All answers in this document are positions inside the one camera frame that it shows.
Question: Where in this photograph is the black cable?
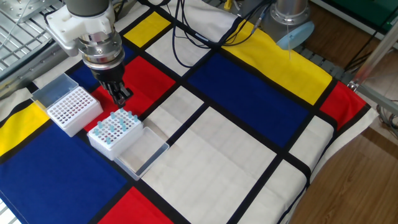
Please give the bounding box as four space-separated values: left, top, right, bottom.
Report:
217 0 276 49
170 0 218 69

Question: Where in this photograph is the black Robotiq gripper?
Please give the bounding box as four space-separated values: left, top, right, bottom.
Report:
88 60 134 108

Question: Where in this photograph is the perforated metal plate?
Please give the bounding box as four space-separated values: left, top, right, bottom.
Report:
0 0 60 23

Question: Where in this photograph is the aluminium frame beam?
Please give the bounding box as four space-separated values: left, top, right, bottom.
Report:
348 81 398 116

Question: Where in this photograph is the silver wrist coupling flange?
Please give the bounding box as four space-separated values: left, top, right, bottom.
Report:
76 29 125 71

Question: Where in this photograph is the aluminium frame post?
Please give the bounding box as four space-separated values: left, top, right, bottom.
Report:
353 18 398 85

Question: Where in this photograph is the Mondrian pattern colour-block tablecloth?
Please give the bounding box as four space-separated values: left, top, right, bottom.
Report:
0 0 380 224

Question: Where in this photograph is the grey cable silver connector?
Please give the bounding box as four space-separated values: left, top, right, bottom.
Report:
180 12 271 50

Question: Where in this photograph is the grey cable bundle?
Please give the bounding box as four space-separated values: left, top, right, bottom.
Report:
375 99 398 139

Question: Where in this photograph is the white pipette tip box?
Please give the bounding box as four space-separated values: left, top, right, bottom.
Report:
86 107 170 182
30 73 104 138

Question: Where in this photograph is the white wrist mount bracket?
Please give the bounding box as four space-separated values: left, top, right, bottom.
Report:
45 4 116 57

